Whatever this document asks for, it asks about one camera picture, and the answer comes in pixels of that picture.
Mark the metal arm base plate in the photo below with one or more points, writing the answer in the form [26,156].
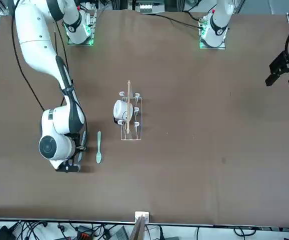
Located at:
[212,47]
[80,44]

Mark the white cup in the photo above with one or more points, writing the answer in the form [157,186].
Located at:
[119,110]

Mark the large black power adapter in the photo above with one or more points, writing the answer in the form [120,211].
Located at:
[4,233]

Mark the green plastic spoon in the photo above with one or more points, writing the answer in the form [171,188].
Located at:
[99,156]

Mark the aluminium table edge rail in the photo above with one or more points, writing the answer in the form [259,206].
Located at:
[234,224]

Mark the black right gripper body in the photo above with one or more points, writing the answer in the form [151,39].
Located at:
[74,141]

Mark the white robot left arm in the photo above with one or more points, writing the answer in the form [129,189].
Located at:
[218,25]

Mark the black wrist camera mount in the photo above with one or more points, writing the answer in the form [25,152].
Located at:
[72,168]

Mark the white power strip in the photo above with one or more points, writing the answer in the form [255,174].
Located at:
[150,6]

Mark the aluminium upright post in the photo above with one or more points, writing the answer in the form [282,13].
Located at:
[139,225]

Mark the black orange power strip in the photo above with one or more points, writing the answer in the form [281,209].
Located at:
[85,232]

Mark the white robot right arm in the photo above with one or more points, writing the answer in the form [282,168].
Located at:
[34,50]

